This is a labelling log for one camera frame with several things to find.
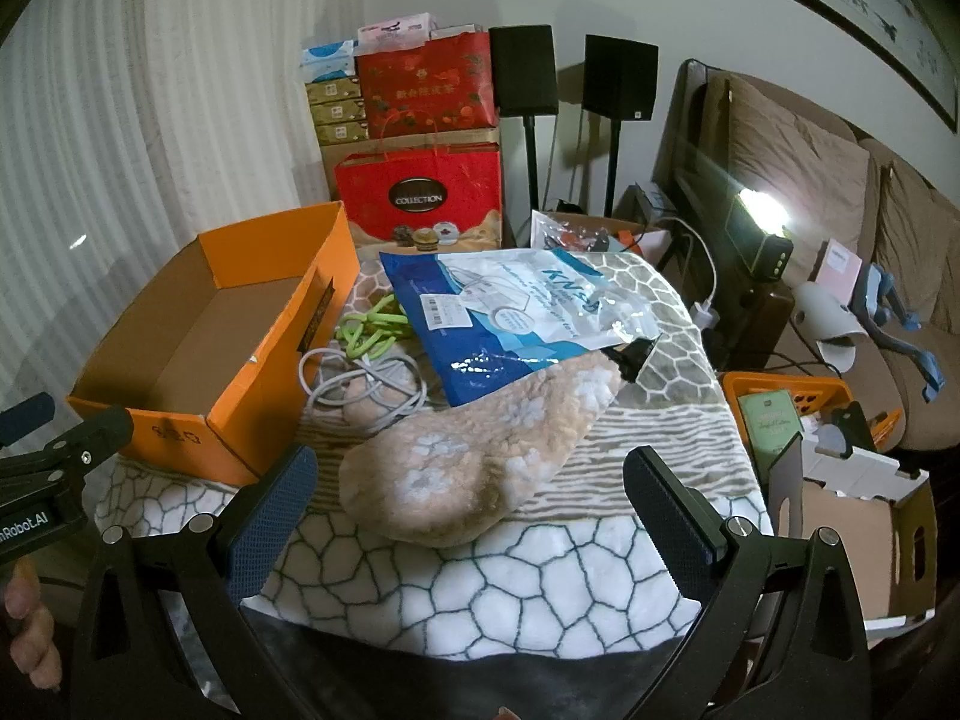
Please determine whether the orange plastic basket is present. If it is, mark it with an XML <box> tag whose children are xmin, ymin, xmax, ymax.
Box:
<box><xmin>720</xmin><ymin>371</ymin><xmax>905</xmax><ymax>481</ymax></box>

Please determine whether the black lamp device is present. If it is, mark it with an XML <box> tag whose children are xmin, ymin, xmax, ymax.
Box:
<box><xmin>731</xmin><ymin>187</ymin><xmax>796</xmax><ymax>282</ymax></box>

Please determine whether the beige fuzzy sock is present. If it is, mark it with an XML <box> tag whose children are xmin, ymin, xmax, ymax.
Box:
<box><xmin>337</xmin><ymin>349</ymin><xmax>627</xmax><ymax>547</ymax></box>

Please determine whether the white grey plastic device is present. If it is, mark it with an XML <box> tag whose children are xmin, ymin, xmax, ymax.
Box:
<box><xmin>791</xmin><ymin>281</ymin><xmax>863</xmax><ymax>372</ymax></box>

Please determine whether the black speaker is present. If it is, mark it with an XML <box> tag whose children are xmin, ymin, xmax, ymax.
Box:
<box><xmin>583</xmin><ymin>34</ymin><xmax>659</xmax><ymax>121</ymax></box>
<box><xmin>489</xmin><ymin>25</ymin><xmax>560</xmax><ymax>119</ymax></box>

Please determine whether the blue plastic object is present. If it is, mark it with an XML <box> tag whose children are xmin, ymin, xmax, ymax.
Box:
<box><xmin>855</xmin><ymin>262</ymin><xmax>946</xmax><ymax>398</ymax></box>

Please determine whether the black speaker stand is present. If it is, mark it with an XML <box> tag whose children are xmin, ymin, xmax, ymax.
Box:
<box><xmin>602</xmin><ymin>120</ymin><xmax>625</xmax><ymax>220</ymax></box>
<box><xmin>520</xmin><ymin>116</ymin><xmax>542</xmax><ymax>248</ymax></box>

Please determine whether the pink white tissue pack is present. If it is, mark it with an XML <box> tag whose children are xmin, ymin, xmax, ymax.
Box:
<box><xmin>356</xmin><ymin>13</ymin><xmax>436</xmax><ymax>46</ymax></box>

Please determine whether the open white brown cardboard box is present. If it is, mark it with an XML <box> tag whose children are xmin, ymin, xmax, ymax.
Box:
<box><xmin>765</xmin><ymin>401</ymin><xmax>938</xmax><ymax>638</ymax></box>

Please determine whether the white grey patterned blanket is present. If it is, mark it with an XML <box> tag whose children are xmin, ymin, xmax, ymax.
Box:
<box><xmin>90</xmin><ymin>247</ymin><xmax>773</xmax><ymax>661</ymax></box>

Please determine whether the orange cardboard box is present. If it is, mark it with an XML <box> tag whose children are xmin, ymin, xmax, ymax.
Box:
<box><xmin>66</xmin><ymin>200</ymin><xmax>361</xmax><ymax>487</ymax></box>

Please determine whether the person's left hand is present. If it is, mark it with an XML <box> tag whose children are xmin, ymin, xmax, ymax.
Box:
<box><xmin>0</xmin><ymin>566</ymin><xmax>62</xmax><ymax>691</ymax></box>

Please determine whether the green box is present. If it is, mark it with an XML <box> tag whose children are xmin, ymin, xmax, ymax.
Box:
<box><xmin>739</xmin><ymin>390</ymin><xmax>807</xmax><ymax>466</ymax></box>

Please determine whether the gold box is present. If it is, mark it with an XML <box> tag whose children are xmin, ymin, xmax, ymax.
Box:
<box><xmin>306</xmin><ymin>77</ymin><xmax>365</xmax><ymax>103</ymax></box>
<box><xmin>315</xmin><ymin>120</ymin><xmax>368</xmax><ymax>147</ymax></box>
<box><xmin>309</xmin><ymin>100</ymin><xmax>366</xmax><ymax>125</ymax></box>

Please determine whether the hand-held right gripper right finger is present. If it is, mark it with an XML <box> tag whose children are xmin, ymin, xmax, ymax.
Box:
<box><xmin>622</xmin><ymin>446</ymin><xmax>875</xmax><ymax>691</ymax></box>

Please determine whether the blue white tissue pack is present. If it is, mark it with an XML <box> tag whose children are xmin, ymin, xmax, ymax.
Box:
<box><xmin>300</xmin><ymin>40</ymin><xmax>357</xmax><ymax>83</ymax></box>

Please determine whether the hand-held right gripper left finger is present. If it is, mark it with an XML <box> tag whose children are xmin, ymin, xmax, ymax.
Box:
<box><xmin>71</xmin><ymin>444</ymin><xmax>320</xmax><ymax>691</ymax></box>

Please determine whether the large red gift bag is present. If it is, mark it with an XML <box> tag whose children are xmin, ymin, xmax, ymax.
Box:
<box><xmin>334</xmin><ymin>142</ymin><xmax>505</xmax><ymax>252</ymax></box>

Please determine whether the white charger cable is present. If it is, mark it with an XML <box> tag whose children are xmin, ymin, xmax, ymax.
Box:
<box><xmin>660</xmin><ymin>217</ymin><xmax>725</xmax><ymax>331</ymax></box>

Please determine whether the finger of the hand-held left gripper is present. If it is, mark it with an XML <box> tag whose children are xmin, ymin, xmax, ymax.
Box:
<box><xmin>0</xmin><ymin>392</ymin><xmax>56</xmax><ymax>452</ymax></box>
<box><xmin>0</xmin><ymin>405</ymin><xmax>134</xmax><ymax>482</ymax></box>

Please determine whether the cardboard box with clutter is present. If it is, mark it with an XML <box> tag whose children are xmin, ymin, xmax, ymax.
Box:
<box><xmin>529</xmin><ymin>210</ymin><xmax>672</xmax><ymax>265</ymax></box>

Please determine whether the red floral gift bag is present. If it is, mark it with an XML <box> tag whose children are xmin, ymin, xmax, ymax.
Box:
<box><xmin>354</xmin><ymin>30</ymin><xmax>500</xmax><ymax>143</ymax></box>

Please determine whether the brown sofa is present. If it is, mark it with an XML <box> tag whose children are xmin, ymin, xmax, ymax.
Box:
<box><xmin>652</xmin><ymin>60</ymin><xmax>960</xmax><ymax>458</ymax></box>

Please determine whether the pink box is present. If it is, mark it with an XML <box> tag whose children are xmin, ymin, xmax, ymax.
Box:
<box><xmin>814</xmin><ymin>238</ymin><xmax>863</xmax><ymax>308</ymax></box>

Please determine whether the white curtain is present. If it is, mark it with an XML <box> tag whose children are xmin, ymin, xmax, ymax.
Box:
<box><xmin>0</xmin><ymin>0</ymin><xmax>361</xmax><ymax>466</ymax></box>

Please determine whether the blue white face mask package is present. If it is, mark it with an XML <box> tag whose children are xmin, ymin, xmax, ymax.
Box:
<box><xmin>377</xmin><ymin>247</ymin><xmax>665</xmax><ymax>410</ymax></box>

